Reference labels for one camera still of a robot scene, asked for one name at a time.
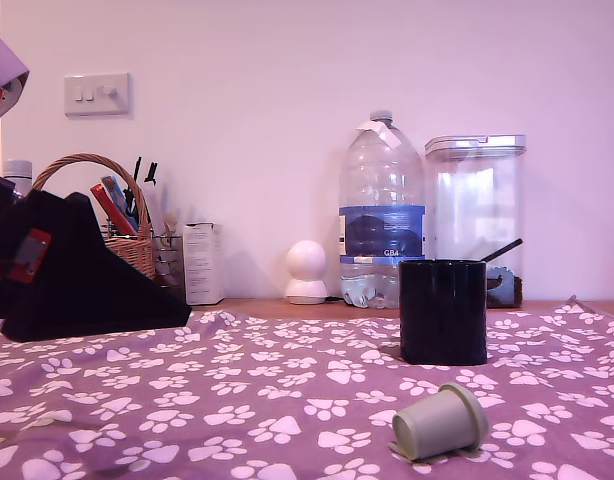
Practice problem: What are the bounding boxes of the small white round camera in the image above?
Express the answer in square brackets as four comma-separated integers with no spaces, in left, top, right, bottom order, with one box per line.
[285,239,330,306]

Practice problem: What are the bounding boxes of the white light switch plate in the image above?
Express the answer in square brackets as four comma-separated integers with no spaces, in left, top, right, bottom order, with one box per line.
[63,72,131,118]

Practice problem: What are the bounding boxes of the red book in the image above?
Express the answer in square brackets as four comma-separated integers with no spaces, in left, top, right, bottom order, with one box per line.
[89,183,138,236]

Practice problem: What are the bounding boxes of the wicker basket with handle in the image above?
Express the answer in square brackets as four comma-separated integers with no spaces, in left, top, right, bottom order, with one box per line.
[31,152,156,281]

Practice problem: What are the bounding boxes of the grey-green coffee capsule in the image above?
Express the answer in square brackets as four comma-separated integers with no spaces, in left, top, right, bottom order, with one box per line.
[388,382,489,462]

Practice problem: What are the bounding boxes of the paw print tablecloth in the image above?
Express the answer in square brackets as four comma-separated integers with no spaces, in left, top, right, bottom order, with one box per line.
[0,294,614,480]

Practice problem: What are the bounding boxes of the blue book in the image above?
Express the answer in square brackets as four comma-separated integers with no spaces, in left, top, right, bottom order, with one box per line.
[100,174,140,234]

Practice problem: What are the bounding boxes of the black coffee mug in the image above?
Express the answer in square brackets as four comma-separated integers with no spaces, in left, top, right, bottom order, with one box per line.
[398,258,489,367]

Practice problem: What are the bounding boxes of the white carton box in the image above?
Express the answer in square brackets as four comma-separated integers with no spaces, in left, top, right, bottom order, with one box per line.
[182,222,226,307]

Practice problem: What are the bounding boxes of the scoop with black handle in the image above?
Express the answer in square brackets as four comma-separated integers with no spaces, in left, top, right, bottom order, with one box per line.
[480,238,524,304]

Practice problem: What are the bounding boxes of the large clear water bottle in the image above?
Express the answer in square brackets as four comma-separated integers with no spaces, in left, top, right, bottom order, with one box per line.
[338,109,427,311]

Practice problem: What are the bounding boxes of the wire cutlery holder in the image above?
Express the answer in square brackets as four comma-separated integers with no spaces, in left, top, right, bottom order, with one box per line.
[150,232,186,301]

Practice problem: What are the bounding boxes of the clear storage container with lid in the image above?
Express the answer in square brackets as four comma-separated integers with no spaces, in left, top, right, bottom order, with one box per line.
[424,133,528,309]

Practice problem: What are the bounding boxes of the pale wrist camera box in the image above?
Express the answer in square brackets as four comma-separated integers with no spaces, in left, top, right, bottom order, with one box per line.
[0,28,31,126]

